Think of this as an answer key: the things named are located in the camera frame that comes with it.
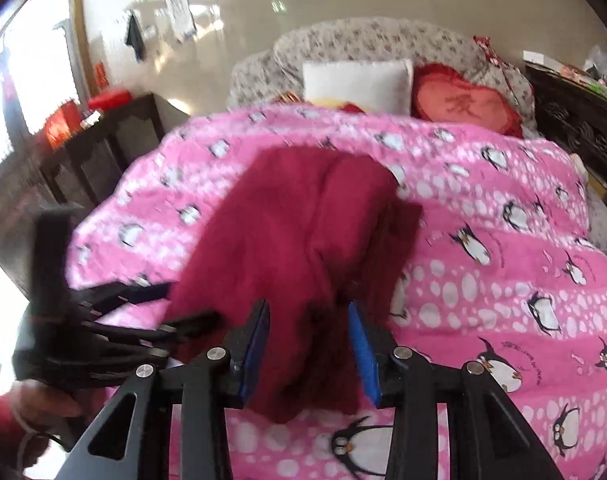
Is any dark red garment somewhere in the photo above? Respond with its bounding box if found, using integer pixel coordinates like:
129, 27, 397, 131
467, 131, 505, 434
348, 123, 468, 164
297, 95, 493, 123
166, 146, 422, 424

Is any red sleeve forearm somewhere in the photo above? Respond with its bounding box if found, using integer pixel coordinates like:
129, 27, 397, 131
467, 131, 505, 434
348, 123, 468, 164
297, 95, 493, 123
0, 393, 28, 479

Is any person's left hand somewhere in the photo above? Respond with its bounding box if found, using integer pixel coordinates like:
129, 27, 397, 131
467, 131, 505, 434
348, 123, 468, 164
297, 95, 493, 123
10, 379, 83, 467

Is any dark wooden side table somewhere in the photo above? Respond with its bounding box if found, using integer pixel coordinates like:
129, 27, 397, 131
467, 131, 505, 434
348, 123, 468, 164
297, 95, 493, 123
0, 93, 189, 290

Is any pink penguin blanket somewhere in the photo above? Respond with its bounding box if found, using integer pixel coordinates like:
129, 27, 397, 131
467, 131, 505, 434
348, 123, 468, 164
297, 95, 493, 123
67, 104, 607, 479

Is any red box on table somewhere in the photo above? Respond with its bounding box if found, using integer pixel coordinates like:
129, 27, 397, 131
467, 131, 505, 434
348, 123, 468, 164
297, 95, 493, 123
88, 88, 133, 112

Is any floral grey quilt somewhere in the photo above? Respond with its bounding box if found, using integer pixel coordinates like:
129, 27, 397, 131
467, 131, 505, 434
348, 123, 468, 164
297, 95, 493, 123
226, 18, 537, 131

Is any yellow red folded cloth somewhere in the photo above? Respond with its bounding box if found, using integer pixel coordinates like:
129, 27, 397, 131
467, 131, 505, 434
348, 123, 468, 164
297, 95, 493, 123
273, 90, 370, 114

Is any white pillow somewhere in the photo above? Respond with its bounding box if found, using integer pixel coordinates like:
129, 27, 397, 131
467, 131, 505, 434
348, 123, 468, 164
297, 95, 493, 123
302, 60, 414, 116

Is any dark wooden headboard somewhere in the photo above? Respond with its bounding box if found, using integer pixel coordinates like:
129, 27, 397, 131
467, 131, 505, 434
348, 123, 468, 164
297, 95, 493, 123
525, 63, 607, 188

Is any red heart cushion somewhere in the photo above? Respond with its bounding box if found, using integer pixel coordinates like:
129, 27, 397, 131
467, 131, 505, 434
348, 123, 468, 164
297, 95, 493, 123
412, 63, 524, 139

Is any red patterned bag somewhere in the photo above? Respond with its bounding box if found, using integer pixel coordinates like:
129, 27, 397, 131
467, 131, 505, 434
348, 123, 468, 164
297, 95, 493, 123
473, 36, 511, 68

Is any dark cloth hanging on wall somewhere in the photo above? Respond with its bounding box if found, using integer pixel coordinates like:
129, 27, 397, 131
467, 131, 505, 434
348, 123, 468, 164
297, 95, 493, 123
125, 13, 146, 62

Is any white wall poster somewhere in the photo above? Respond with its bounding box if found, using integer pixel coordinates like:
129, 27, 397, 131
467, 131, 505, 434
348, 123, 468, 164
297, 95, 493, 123
165, 0, 196, 44

